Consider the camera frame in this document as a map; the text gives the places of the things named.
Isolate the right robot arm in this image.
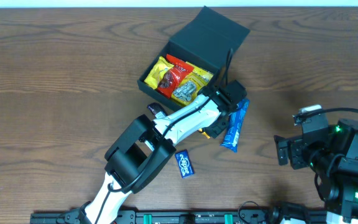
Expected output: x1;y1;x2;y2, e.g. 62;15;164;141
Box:
273;110;358;223

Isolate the dark green box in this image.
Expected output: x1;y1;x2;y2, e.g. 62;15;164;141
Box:
137;6;250;111

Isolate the yellow snack packet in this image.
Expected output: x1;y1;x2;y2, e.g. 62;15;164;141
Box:
198;129;211;139
144;56;174;90

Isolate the blue snack bar wrapper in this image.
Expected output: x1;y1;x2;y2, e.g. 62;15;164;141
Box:
221;98;249;153

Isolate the dark blue snack bar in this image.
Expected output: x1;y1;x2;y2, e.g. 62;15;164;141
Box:
147;103;167;119

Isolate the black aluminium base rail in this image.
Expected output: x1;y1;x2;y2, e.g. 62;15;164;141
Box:
29;200;329;224

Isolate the blue Eclipse mint box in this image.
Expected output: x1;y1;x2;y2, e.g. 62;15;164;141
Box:
175;149;195;179

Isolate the yellow Hacks candy bag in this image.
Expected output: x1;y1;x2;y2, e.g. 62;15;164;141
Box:
172;62;213;106

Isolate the red candy bag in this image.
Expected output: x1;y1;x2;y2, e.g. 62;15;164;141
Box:
157;54;194;98

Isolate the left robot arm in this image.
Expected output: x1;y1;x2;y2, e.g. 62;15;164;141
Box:
77;80;247;223

